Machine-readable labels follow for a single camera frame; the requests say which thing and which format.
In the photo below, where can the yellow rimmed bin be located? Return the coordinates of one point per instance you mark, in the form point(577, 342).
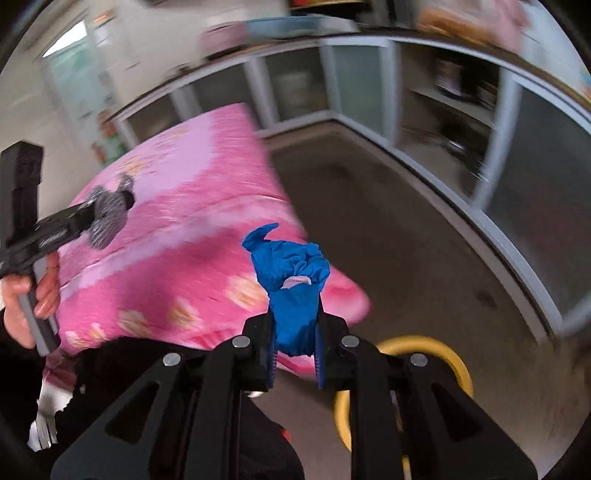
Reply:
point(438, 351)

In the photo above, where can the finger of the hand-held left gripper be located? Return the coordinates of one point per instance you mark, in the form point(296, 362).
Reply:
point(127, 201)

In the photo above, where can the blue cloth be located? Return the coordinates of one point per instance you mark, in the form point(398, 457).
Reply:
point(291, 318)

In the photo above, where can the person's left hand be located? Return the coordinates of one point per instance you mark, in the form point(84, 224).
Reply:
point(48, 290)

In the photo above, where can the pink floral blanket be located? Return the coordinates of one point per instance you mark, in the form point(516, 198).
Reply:
point(207, 184)

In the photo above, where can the dark cooking pots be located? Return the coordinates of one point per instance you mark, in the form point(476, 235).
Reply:
point(457, 147)

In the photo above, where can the white fringed cloth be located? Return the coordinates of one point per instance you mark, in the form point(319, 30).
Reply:
point(48, 410)

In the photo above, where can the pink hanging cloth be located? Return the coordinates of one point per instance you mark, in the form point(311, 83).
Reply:
point(508, 21)

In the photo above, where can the blue plastic basin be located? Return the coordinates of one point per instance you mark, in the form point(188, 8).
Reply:
point(300, 27)

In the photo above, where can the pink container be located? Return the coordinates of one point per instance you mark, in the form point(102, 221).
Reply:
point(224, 41)

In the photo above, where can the dark jar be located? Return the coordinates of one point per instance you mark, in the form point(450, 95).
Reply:
point(449, 78)

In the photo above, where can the grey mesh scouring pad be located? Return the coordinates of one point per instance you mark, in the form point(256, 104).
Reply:
point(104, 221)

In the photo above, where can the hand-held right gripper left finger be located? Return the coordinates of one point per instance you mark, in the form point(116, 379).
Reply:
point(270, 364)

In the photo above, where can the white framed glass door cabinet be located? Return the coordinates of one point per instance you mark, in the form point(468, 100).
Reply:
point(540, 184)

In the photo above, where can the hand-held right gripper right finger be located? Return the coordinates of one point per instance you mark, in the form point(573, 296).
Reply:
point(320, 357)

